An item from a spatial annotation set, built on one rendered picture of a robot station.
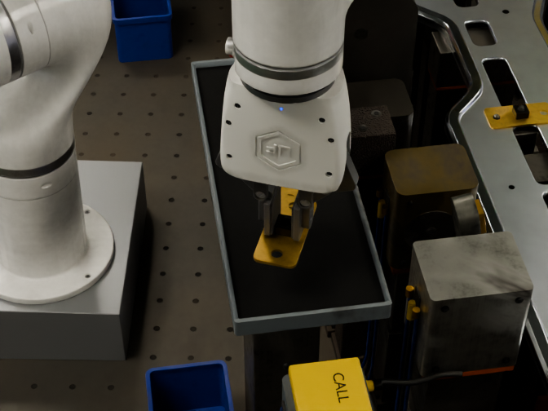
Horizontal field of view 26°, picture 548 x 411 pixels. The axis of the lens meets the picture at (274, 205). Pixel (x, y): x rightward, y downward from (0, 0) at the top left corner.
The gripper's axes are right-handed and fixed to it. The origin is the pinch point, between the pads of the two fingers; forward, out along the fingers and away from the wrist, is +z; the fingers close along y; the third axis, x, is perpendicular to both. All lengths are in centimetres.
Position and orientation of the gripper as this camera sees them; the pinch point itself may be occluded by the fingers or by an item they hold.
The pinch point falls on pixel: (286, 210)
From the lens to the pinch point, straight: 102.1
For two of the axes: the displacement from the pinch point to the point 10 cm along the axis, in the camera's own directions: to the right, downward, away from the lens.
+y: 9.7, 1.8, -1.8
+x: 2.6, -6.8, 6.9
